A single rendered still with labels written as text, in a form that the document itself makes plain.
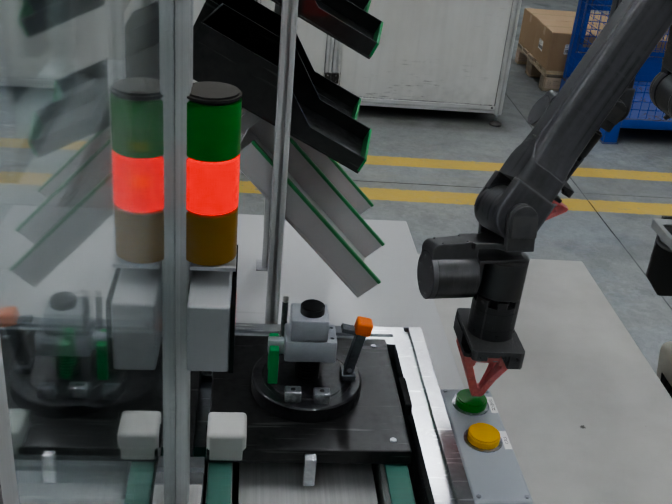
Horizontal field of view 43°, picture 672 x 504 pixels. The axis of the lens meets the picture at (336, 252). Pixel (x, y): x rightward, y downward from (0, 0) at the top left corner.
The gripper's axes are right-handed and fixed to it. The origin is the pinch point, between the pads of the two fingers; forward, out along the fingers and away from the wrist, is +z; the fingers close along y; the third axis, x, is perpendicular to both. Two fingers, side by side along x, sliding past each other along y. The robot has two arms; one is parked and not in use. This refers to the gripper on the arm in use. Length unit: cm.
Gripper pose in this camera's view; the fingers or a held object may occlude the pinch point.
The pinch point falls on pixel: (477, 389)
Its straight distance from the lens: 114.0
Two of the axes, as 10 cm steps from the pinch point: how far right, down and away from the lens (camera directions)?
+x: 9.9, 0.5, 1.1
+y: 0.8, 4.6, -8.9
